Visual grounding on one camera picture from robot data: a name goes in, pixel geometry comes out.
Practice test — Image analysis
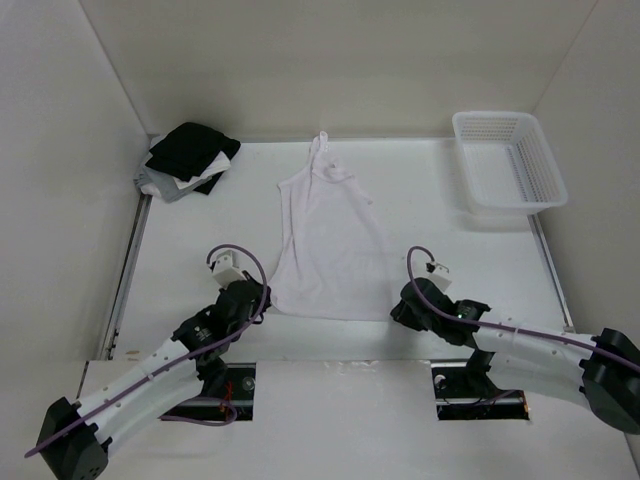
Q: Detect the white tank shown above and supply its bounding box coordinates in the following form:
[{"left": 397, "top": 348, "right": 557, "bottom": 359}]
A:
[
  {"left": 270, "top": 132, "right": 393, "bottom": 322},
  {"left": 141, "top": 153, "right": 231, "bottom": 183}
]

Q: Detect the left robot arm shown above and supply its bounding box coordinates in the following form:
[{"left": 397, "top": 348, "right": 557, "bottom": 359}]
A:
[{"left": 32, "top": 277, "right": 271, "bottom": 479}]

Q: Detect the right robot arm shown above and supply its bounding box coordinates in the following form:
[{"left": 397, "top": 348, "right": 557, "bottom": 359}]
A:
[{"left": 390, "top": 278, "right": 639, "bottom": 435}]

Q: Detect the bottom black folded tank top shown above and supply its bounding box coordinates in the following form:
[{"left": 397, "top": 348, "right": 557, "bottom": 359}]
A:
[{"left": 194, "top": 172, "right": 224, "bottom": 195}]

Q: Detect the white folded tank top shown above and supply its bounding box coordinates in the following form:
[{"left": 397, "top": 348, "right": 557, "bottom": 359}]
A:
[{"left": 141, "top": 153, "right": 231, "bottom": 183}]

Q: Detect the white plastic mesh basket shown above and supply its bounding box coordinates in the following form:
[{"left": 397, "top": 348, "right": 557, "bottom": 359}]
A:
[{"left": 452, "top": 111, "right": 568, "bottom": 216}]

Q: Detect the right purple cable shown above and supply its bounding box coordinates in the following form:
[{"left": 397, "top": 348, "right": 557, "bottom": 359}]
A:
[{"left": 405, "top": 244, "right": 640, "bottom": 374}]

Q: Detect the purple cable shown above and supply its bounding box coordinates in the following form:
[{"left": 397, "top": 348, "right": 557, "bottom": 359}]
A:
[
  {"left": 405, "top": 244, "right": 640, "bottom": 374},
  {"left": 23, "top": 243, "right": 274, "bottom": 459}
]

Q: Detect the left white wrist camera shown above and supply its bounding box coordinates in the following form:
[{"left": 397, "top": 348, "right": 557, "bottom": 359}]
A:
[{"left": 206, "top": 249, "right": 245, "bottom": 288}]

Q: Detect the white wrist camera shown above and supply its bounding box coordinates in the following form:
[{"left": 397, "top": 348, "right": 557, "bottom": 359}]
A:
[
  {"left": 206, "top": 249, "right": 245, "bottom": 288},
  {"left": 426, "top": 261, "right": 452, "bottom": 292}
]

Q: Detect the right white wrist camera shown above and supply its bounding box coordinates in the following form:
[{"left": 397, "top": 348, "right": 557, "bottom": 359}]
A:
[{"left": 426, "top": 261, "right": 452, "bottom": 292}]

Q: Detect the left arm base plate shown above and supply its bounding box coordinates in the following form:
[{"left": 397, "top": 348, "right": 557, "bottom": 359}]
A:
[{"left": 161, "top": 363, "right": 256, "bottom": 424}]

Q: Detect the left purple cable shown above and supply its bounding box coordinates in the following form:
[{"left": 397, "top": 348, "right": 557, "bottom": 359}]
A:
[{"left": 23, "top": 243, "right": 274, "bottom": 459}]

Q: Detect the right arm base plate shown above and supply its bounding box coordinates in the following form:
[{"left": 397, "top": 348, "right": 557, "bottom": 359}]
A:
[{"left": 430, "top": 361, "right": 529, "bottom": 421}]

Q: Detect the left aluminium table rail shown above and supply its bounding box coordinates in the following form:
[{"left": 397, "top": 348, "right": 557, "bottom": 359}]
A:
[{"left": 95, "top": 194, "right": 152, "bottom": 360}]

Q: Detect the aluminium table rail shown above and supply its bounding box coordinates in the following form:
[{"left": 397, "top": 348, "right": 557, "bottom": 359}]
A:
[
  {"left": 528, "top": 214, "right": 576, "bottom": 333},
  {"left": 95, "top": 194, "right": 152, "bottom": 360}
]

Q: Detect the right aluminium table rail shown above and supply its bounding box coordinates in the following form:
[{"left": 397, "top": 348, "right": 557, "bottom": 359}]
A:
[{"left": 528, "top": 214, "right": 576, "bottom": 333}]

